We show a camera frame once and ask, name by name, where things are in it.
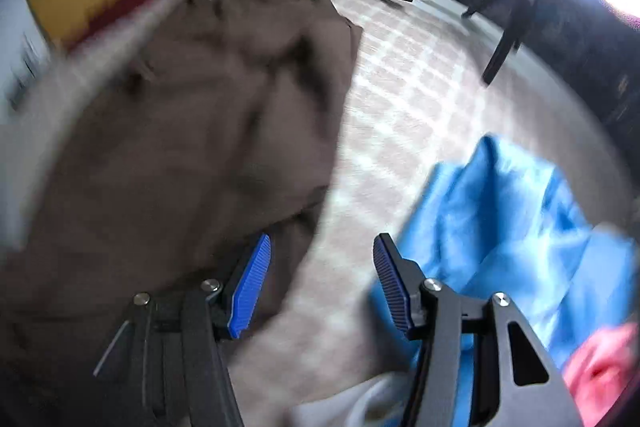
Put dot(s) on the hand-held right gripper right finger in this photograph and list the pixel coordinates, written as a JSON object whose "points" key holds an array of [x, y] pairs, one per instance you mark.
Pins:
{"points": [[392, 287]]}

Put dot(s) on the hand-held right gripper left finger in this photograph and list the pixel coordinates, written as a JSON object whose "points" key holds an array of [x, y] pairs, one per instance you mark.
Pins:
{"points": [[250, 287]]}

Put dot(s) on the brown shirt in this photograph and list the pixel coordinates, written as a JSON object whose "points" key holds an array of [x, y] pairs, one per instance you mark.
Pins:
{"points": [[175, 132]]}

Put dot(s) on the blue garment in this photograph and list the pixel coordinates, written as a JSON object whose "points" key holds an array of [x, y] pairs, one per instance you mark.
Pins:
{"points": [[500, 232]]}

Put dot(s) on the white garment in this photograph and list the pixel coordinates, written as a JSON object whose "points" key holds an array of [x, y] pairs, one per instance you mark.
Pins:
{"points": [[350, 402]]}

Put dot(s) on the plaid rug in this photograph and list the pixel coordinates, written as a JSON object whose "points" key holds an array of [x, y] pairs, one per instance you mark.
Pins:
{"points": [[425, 82]]}

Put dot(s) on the pink garment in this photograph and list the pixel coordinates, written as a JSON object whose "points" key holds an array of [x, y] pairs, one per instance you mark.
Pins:
{"points": [[600, 367]]}

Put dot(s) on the dark red folded cloth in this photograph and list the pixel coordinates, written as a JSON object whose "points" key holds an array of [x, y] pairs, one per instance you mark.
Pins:
{"points": [[115, 12]]}

